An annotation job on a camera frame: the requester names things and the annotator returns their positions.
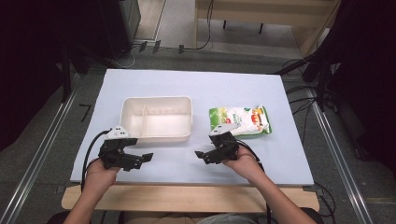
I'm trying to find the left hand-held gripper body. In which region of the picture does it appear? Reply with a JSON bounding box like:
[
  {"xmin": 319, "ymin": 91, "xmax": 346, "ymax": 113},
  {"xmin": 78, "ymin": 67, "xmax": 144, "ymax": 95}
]
[{"xmin": 98, "ymin": 125, "xmax": 138, "ymax": 171}]

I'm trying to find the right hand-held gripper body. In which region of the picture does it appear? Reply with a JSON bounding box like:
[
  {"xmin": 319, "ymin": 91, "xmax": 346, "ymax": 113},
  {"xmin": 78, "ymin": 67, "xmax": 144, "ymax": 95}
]
[{"xmin": 208, "ymin": 121, "xmax": 241, "ymax": 163}]

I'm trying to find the person's right hand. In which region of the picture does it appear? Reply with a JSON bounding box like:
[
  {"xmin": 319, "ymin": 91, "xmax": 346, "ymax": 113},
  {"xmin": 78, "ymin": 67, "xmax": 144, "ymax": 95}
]
[{"xmin": 221, "ymin": 145, "xmax": 265, "ymax": 181}]

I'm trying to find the person's left hand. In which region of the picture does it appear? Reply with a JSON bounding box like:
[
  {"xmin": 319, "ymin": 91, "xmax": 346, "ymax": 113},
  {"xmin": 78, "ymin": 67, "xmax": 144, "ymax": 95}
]
[{"xmin": 82, "ymin": 158, "xmax": 121, "ymax": 191}]

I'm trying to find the white and green snack bag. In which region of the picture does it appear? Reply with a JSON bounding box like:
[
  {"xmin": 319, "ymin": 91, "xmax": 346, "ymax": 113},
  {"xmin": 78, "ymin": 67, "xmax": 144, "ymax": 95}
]
[{"xmin": 208, "ymin": 105, "xmax": 273, "ymax": 137}]

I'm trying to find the white plastic divided container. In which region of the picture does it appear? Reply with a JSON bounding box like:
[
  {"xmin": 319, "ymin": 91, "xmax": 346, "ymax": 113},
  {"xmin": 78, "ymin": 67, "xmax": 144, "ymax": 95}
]
[{"xmin": 119, "ymin": 95, "xmax": 193, "ymax": 144}]

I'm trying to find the wooden table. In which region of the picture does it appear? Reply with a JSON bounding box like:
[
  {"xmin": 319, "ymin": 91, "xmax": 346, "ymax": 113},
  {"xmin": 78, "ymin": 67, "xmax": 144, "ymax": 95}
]
[{"xmin": 61, "ymin": 183, "xmax": 320, "ymax": 214}]

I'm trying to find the person's grey clothing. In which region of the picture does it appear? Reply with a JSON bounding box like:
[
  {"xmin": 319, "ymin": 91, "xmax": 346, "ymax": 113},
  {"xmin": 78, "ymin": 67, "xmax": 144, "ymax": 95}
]
[{"xmin": 195, "ymin": 212, "xmax": 261, "ymax": 224}]

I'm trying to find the black metal stand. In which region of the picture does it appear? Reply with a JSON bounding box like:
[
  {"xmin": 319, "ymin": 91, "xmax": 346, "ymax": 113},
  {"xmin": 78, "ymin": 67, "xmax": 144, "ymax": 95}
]
[{"xmin": 274, "ymin": 46, "xmax": 332, "ymax": 112}]

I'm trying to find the black curtain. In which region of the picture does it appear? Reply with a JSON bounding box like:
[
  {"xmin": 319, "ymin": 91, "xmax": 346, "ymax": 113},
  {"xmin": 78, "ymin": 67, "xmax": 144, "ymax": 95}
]
[
  {"xmin": 314, "ymin": 0, "xmax": 396, "ymax": 175},
  {"xmin": 0, "ymin": 0, "xmax": 108, "ymax": 152}
]

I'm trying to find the black cabinet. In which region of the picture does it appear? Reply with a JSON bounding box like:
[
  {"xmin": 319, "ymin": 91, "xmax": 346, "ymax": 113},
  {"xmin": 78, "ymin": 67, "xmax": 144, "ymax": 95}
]
[{"xmin": 99, "ymin": 0, "xmax": 142, "ymax": 61}]

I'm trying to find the light wooden bench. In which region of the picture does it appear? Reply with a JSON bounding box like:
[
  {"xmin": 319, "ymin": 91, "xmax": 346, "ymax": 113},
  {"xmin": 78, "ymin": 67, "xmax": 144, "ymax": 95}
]
[{"xmin": 194, "ymin": 0, "xmax": 342, "ymax": 58}]

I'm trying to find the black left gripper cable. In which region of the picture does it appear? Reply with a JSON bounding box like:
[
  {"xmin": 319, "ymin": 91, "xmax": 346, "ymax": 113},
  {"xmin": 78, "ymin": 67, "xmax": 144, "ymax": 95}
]
[{"xmin": 80, "ymin": 129, "xmax": 112, "ymax": 192}]

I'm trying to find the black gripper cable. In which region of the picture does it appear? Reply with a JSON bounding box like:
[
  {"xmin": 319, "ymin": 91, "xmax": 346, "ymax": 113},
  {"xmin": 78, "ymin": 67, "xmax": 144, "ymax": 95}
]
[
  {"xmin": 235, "ymin": 139, "xmax": 273, "ymax": 224},
  {"xmin": 80, "ymin": 129, "xmax": 112, "ymax": 192}
]

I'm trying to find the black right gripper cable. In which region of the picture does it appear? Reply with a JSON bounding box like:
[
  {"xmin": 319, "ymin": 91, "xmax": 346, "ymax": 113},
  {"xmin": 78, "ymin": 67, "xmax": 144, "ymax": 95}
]
[{"xmin": 235, "ymin": 139, "xmax": 273, "ymax": 224}]

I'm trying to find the metal floor rail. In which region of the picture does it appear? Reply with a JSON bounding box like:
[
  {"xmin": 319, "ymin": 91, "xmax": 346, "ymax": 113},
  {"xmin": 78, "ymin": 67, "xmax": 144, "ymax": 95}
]
[
  {"xmin": 306, "ymin": 87, "xmax": 375, "ymax": 224},
  {"xmin": 0, "ymin": 74, "xmax": 82, "ymax": 224}
]

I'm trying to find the bundle of black floor cables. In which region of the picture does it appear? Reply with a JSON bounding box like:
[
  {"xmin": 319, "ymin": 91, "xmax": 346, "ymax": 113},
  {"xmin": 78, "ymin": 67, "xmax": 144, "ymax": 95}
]
[{"xmin": 281, "ymin": 58, "xmax": 339, "ymax": 147}]

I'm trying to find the black floor cable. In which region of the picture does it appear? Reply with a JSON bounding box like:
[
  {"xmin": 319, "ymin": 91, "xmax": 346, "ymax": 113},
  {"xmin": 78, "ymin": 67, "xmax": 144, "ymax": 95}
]
[{"xmin": 177, "ymin": 0, "xmax": 216, "ymax": 54}]

